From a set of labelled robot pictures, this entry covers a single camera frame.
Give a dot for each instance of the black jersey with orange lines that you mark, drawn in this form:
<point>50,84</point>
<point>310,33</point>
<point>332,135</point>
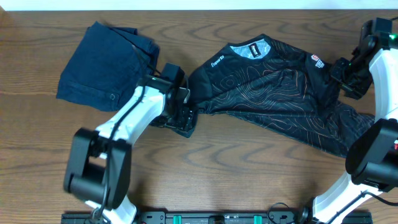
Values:
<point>278,87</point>

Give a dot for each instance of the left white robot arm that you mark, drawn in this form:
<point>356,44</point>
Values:
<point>99,166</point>

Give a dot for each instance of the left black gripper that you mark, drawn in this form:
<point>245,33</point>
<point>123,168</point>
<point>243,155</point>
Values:
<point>183,116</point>

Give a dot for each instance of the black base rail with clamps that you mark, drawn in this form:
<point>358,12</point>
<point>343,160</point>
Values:
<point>277,215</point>

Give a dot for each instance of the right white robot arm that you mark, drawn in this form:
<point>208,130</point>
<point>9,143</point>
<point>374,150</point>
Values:
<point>371,163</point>

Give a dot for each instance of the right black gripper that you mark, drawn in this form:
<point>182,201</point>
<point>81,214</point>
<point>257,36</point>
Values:
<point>356,92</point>

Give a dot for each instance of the folded navy blue trousers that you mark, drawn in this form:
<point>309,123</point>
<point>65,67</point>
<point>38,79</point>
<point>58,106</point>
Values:
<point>105,68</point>

